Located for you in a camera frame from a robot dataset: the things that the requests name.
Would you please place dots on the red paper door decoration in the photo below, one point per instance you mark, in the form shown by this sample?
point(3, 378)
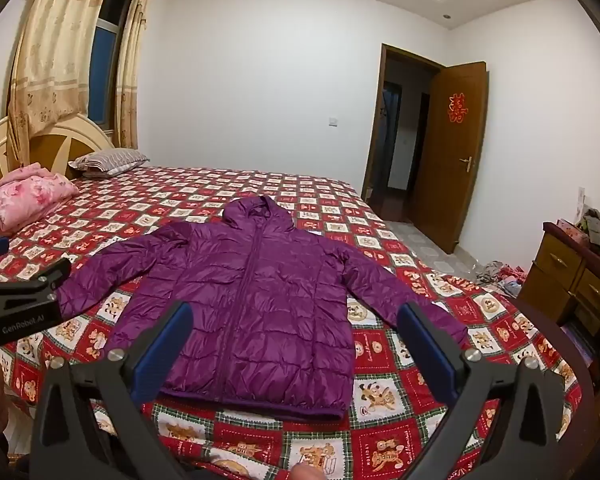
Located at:
point(456, 107)

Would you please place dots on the purple hooded puffer jacket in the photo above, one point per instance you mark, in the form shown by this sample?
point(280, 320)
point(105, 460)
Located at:
point(260, 310)

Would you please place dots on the brown door frame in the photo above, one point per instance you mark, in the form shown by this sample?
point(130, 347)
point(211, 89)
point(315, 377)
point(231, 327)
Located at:
point(376, 110)

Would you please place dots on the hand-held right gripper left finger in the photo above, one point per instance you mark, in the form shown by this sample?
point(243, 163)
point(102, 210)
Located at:
point(161, 352)

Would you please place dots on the cream wooden headboard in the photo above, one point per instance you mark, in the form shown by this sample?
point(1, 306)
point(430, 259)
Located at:
point(65, 140)

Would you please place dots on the person's right hand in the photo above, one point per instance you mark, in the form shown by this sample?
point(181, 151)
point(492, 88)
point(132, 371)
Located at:
point(307, 472)

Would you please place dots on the pile of clothes on floor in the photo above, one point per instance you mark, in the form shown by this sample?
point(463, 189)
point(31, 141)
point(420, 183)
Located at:
point(502, 277)

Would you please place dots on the wooden dresser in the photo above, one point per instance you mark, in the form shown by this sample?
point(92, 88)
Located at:
point(555, 270)

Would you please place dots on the beige floral curtain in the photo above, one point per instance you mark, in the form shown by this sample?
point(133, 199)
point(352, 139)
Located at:
point(55, 60)
point(132, 60)

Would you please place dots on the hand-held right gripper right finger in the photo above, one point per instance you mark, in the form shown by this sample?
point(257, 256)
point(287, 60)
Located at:
point(426, 347)

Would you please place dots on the grey striped pillow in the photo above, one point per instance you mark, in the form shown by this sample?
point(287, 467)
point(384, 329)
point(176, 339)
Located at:
point(110, 160)

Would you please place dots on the red checked printed bedspread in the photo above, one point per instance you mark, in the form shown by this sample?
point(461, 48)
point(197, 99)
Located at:
point(325, 200)

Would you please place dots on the brown wooden door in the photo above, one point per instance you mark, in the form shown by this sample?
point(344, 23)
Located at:
point(455, 170)

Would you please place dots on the pink floral quilt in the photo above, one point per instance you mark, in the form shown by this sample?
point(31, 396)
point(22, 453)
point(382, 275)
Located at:
point(25, 197)

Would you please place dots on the window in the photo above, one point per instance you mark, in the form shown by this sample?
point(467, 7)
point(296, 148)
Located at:
point(105, 60)

